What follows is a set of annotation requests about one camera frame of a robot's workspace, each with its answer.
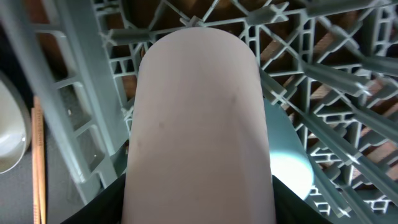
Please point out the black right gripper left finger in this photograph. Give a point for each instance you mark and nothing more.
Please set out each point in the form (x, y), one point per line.
(106, 208)

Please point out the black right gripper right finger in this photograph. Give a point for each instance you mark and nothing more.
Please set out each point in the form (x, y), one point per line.
(291, 209)

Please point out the light blue cup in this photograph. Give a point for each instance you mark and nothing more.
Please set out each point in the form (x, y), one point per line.
(289, 161)

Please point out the wooden chopstick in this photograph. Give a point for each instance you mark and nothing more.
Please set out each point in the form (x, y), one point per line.
(35, 184)
(40, 156)

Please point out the pink cup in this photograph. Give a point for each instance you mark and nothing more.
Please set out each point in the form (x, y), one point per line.
(198, 149)

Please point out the grey round plate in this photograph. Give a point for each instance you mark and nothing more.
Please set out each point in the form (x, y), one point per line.
(16, 128)

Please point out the grey plastic dishwasher rack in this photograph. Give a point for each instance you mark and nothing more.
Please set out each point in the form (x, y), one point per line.
(332, 65)

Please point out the round black serving tray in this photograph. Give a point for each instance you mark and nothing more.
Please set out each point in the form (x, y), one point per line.
(63, 199)

